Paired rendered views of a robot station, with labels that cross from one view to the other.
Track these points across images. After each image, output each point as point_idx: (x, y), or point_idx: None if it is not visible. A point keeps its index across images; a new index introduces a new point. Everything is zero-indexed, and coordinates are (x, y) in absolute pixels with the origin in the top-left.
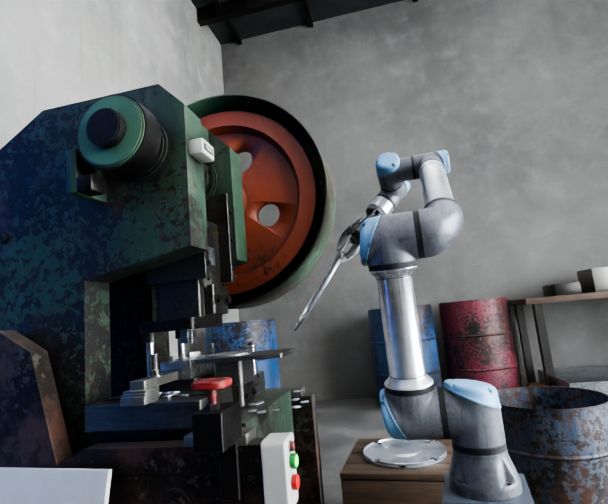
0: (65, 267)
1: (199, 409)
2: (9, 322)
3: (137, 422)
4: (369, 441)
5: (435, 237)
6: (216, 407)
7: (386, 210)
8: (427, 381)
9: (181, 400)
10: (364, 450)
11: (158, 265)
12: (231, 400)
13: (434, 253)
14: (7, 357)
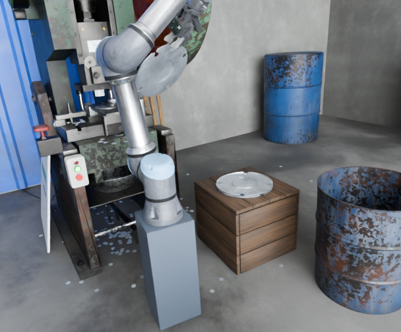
0: (42, 53)
1: (66, 134)
2: (43, 76)
3: (60, 132)
4: (250, 170)
5: (109, 63)
6: (41, 138)
7: (193, 6)
8: (138, 151)
9: (64, 128)
10: (228, 174)
11: (67, 54)
12: (102, 131)
13: (120, 72)
14: (35, 93)
